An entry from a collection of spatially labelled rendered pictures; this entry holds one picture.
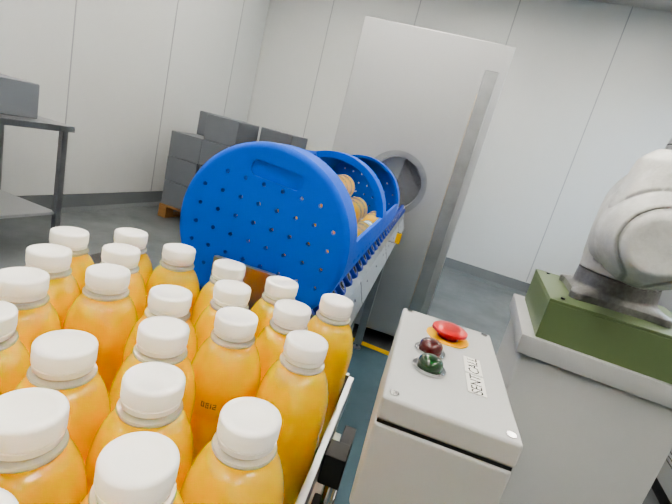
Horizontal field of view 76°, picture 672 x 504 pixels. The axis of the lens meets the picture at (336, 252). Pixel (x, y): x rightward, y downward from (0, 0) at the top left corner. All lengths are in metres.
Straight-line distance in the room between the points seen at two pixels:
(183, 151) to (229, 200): 4.15
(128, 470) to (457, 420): 0.21
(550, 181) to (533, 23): 1.84
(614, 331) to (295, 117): 5.84
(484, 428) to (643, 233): 0.48
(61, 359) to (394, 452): 0.23
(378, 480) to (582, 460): 0.72
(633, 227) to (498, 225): 5.11
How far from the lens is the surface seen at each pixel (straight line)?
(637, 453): 1.05
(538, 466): 1.05
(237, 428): 0.28
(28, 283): 0.44
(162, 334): 0.36
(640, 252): 0.75
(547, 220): 5.86
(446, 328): 0.45
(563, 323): 0.92
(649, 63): 6.13
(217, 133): 4.59
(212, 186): 0.70
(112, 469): 0.25
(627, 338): 0.95
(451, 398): 0.35
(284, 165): 0.65
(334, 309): 0.48
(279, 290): 0.50
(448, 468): 0.35
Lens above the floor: 1.26
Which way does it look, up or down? 14 degrees down
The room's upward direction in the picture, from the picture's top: 15 degrees clockwise
